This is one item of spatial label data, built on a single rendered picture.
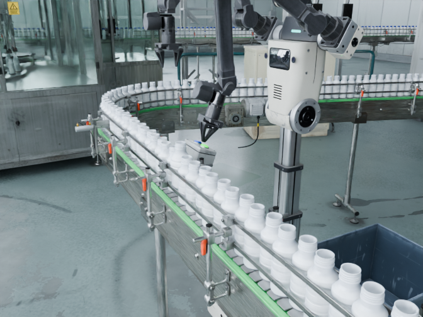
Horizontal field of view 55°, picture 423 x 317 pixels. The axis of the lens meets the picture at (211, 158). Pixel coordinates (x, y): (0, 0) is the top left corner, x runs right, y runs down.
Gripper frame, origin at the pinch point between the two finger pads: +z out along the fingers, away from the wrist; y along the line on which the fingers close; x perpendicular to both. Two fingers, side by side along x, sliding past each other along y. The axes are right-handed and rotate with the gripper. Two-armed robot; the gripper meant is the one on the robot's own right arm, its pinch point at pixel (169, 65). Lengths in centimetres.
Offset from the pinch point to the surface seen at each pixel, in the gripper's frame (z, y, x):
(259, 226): 26, 16, 94
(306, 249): 24, 16, 110
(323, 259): 22, 17, 116
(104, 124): 33, 21, -40
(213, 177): 23, 16, 70
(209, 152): 29.7, -2.3, 32.9
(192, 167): 24, 17, 58
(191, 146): 28.5, 2.3, 25.7
